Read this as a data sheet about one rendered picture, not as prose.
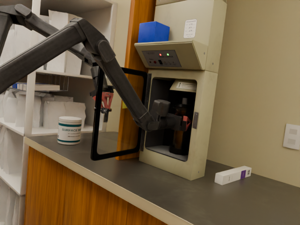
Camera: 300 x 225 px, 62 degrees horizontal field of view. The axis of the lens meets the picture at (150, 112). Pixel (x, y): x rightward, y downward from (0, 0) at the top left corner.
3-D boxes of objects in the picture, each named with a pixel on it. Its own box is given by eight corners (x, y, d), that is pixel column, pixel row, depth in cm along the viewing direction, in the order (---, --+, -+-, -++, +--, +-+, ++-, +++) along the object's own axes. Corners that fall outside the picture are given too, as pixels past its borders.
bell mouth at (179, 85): (183, 91, 133) (184, 81, 133) (213, 94, 122) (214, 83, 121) (161, 89, 120) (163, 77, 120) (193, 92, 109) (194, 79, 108)
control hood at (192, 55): (148, 68, 125) (150, 47, 124) (205, 70, 103) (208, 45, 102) (131, 64, 116) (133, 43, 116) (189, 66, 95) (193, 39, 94)
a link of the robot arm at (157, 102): (135, 122, 108) (146, 130, 102) (140, 97, 106) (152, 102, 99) (156, 122, 116) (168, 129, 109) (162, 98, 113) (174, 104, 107)
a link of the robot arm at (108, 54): (80, 43, 85) (93, 46, 77) (93, 33, 86) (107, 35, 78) (136, 127, 110) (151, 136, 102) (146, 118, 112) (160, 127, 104)
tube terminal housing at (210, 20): (168, 154, 148) (184, 20, 141) (218, 171, 126) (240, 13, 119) (138, 160, 129) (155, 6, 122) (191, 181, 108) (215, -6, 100)
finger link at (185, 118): (183, 113, 123) (171, 114, 116) (196, 115, 118) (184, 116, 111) (182, 127, 124) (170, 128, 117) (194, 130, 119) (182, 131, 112)
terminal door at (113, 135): (139, 152, 127) (147, 72, 123) (91, 161, 102) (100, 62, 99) (138, 151, 127) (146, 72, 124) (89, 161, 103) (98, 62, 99)
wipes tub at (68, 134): (72, 139, 160) (74, 115, 159) (84, 143, 151) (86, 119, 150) (52, 140, 150) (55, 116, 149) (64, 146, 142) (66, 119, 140)
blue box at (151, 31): (152, 47, 122) (154, 28, 122) (168, 47, 116) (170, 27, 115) (137, 43, 115) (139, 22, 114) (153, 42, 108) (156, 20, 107)
